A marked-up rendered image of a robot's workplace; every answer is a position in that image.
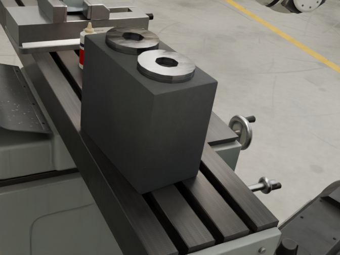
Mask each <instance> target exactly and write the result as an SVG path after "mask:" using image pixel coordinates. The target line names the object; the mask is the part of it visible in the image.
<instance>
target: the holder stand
mask: <svg viewBox="0 0 340 255"><path fill-rule="evenodd" d="M217 86H218V81H217V80H216V79H214V78H213V77H211V76H210V75H208V74H207V73H206V72H204V71H203V70H201V69H200V68H199V67H197V66H196V65H195V63H194V62H193V61H192V60H191V59H190V58H188V57H187V56H185V55H183V54H180V53H177V52H176V51H175V50H173V49H172V48H170V47H169V46H168V45H166V44H165V43H163V42H162V41H161V40H159V37H158V36H157V35H156V34H155V33H153V32H151V31H149V30H146V29H144V28H138V27H130V26H122V27H115V28H111V29H110V30H108V31H107V32H103V33H95V34H86V35H85V36H84V51H83V73H82V95H81V117H80V126H81V127H82V128H83V129H84V131H85V132H86V133H87V134H88V135H89V136H90V137H91V139H92V140H93V141H94V142H95V143H96V144H97V146H98V147H99V148H100V149H101V150H102V151H103V152H104V154H105V155H106V156H107V157H108V158H109V159H110V161H111V162H112V163H113V164H114V165H115V166H116V167H117V169H118V170H119V171H120V172H121V173H122V174H123V176H124V177H125V178H126V179H127V180H128V181H129V183H130V184H131V185H132V186H133V187H134V188H135V189H136V191H137V192H138V193H139V194H144V193H147V192H150V191H153V190H156V189H159V188H162V187H165V186H168V185H171V184H174V183H176V182H179V181H182V180H185V179H188V178H191V177H194V176H196V175H197V174H198V170H199V166H200V161H201V157H202V152H203V148H204V143H205V138H206V134H207V129H208V125H209V121H210V116H211V112H212V108H213V104H214V99H215V95H216V90H217Z"/></svg>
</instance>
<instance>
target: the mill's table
mask: <svg viewBox="0 0 340 255"><path fill-rule="evenodd" d="M25 6H38V0H0V24H1V26H2V27H3V29H4V31H5V26H6V25H7V24H6V7H25ZM5 32H6V31H5ZM7 37H8V35H7ZM8 39H9V37H8ZM9 41H10V42H11V40H10V39H9ZM11 44H12V46H13V48H14V50H15V52H16V54H17V56H18V58H19V59H20V61H21V63H22V65H23V67H24V69H25V71H26V73H27V74H28V76H29V78H30V80H31V82H32V84H33V86H34V88H35V89H36V91H37V93H38V95H39V97H40V99H41V101H42V103H43V105H44V106H45V108H46V110H47V112H48V114H49V116H50V118H51V120H52V121H53V123H54V125H55V127H56V129H57V131H58V133H59V135H60V137H61V138H62V140H63V142H64V144H65V146H66V148H67V150H68V152H69V153H70V155H71V157H72V159H73V161H74V163H75V165H76V167H77V168H78V170H79V172H80V174H81V176H82V178H83V180H84V182H85V183H86V185H87V187H88V189H89V191H90V193H91V195H92V197H93V199H94V200H95V202H96V204H97V206H98V208H99V210H100V212H101V214H102V215H103V217H104V219H105V221H106V223H107V225H108V227H109V229H110V231H111V232H112V234H113V236H114V238H115V240H116V242H117V244H118V246H119V247H120V249H121V251H122V253H123V255H273V254H274V252H275V249H276V246H277V244H278V241H279V238H280V236H281V232H280V230H279V229H278V228H277V226H278V223H279V220H278V219H277V218H276V217H275V216H274V215H273V214H272V213H271V212H270V210H269V209H268V208H267V207H266V206H265V205H264V204H263V203H262V202H261V201H260V200H259V199H258V197H257V196H256V195H255V194H254V193H253V192H252V191H251V190H250V189H249V188H248V187H247V186H246V184H245V183H244V182H243V181H242V180H241V179H240V178H239V177H238V176H237V175H236V174H235V173H234V171H233V170H232V169H231V168H230V167H229V166H228V165H227V164H226V163H225V162H224V161H223V160H222V158H221V157H220V156H219V155H218V154H217V153H216V152H215V151H214V150H213V148H212V147H211V146H210V145H209V144H208V143H207V142H206V141H205V143H204V148H203V152H202V157H201V161H200V166H199V170H198V174H197V175H196V176H194V177H191V178H188V179H185V180H182V181H179V182H176V183H174V184H171V185H168V186H165V187H162V188H159V189H156V190H153V191H150V192H147V193H144V194H139V193H138V192H137V191H136V189H135V188H134V187H133V186H132V185H131V184H130V183H129V181H128V180H127V179H126V178H125V177H124V176H123V174H122V173H121V172H120V171H119V170H118V169H117V167H116V166H115V165H114V164H113V163H112V162H111V161H110V159H109V158H108V157H107V156H106V155H105V154H104V152H103V151H102V150H101V149H100V148H99V147H98V146H97V144H96V143H95V142H94V141H93V140H92V139H91V137H90V136H89V135H88V134H87V133H86V132H85V131H84V129H83V128H82V127H81V126H80V117H81V95H82V73H83V69H81V68H80V67H79V50H69V51H57V52H46V53H35V54H19V53H18V51H17V50H16V48H15V46H14V45H13V43H12V42H11Z"/></svg>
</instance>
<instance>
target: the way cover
mask: <svg viewBox="0 0 340 255"><path fill-rule="evenodd" d="M13 66H14V67H13ZM26 99H27V100H26ZM8 101H9V102H8ZM1 105H2V106H1ZM16 109H17V110H16ZM24 113H25V114H24ZM36 115H37V116H36ZM32 118H33V119H32ZM10 120H11V121H10ZM19 123H20V124H19ZM0 127H2V128H4V129H7V130H11V131H21V132H35V133H49V134H52V133H53V132H52V130H51V128H50V126H49V124H48V122H47V120H46V118H45V116H44V114H43V113H42V111H41V109H40V107H39V105H38V103H37V101H36V99H35V97H34V95H33V93H32V91H31V89H30V87H29V85H28V83H27V82H26V80H25V78H24V76H23V74H22V72H21V70H20V68H19V66H15V65H8V64H1V63H0Z"/></svg>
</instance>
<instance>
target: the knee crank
mask: <svg viewBox="0 0 340 255"><path fill-rule="evenodd" d="M281 186H282V185H281V183H279V182H278V183H277V182H276V180H275V179H273V180H269V178H267V177H261V178H260V179H259V181H258V183H257V184H253V185H249V186H248V188H249V189H250V190H251V191H252V192H256V191H261V192H262V193H263V194H269V193H270V192H271V191H272V190H277V189H281Z"/></svg>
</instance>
